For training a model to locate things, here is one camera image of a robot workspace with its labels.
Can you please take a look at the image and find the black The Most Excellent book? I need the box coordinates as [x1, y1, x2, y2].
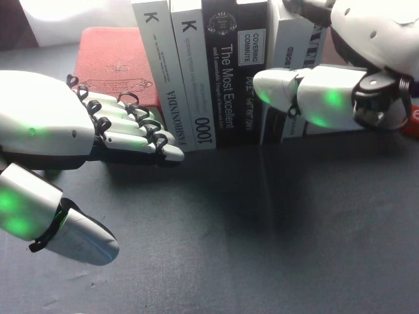
[200, 0, 245, 148]

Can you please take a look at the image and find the maroon cloth-covered book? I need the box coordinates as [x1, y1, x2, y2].
[73, 27, 166, 131]

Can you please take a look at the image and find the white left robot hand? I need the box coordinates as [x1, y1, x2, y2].
[0, 70, 186, 266]

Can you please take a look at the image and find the grey hardcover book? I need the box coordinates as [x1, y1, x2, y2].
[260, 0, 317, 145]

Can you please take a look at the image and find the white 1000 book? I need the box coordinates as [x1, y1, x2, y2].
[169, 0, 217, 151]

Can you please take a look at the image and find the white FASHIONINDIA book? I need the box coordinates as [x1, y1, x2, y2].
[130, 0, 197, 153]

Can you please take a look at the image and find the white backdrop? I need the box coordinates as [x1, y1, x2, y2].
[18, 0, 138, 46]

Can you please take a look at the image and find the grey tablecloth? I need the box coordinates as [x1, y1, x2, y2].
[0, 42, 419, 314]

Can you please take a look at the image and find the red box with white print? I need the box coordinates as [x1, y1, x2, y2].
[401, 103, 419, 140]

